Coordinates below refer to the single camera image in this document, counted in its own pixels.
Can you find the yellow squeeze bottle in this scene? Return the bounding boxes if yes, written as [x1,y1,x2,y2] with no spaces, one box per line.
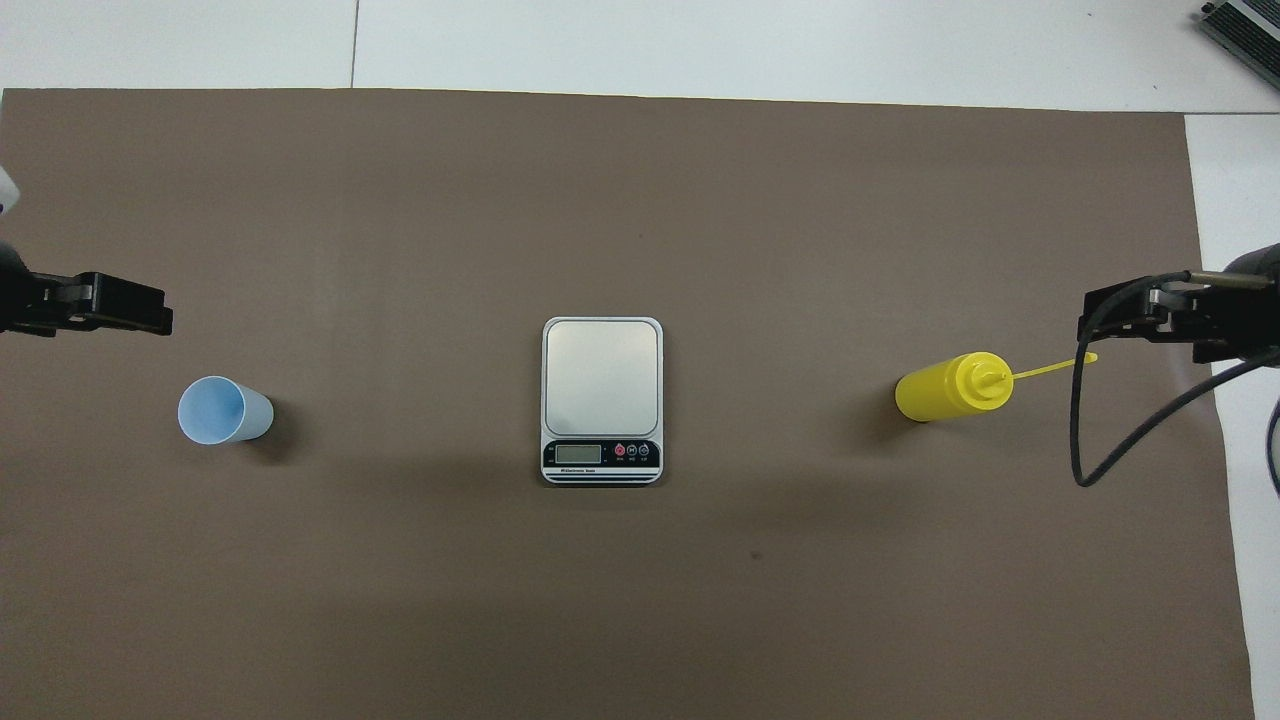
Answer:
[894,350,1099,424]

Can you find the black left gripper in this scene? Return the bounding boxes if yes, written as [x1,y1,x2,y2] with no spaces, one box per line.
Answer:
[0,240,173,337]

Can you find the light blue plastic cup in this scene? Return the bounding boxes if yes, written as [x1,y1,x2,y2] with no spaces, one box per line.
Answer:
[177,375,275,446]

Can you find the silver digital kitchen scale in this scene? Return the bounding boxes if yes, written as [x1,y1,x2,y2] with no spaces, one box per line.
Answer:
[541,316,664,487]

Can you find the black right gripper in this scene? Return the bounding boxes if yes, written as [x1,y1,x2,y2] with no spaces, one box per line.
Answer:
[1078,243,1280,366]

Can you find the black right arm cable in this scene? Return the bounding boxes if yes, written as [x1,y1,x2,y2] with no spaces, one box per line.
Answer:
[1068,268,1280,489]

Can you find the brown table mat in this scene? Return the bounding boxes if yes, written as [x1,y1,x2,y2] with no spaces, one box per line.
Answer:
[0,88,1256,720]

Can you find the grey ribbed metal device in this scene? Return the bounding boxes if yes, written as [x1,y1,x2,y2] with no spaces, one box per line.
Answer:
[1200,0,1280,93]

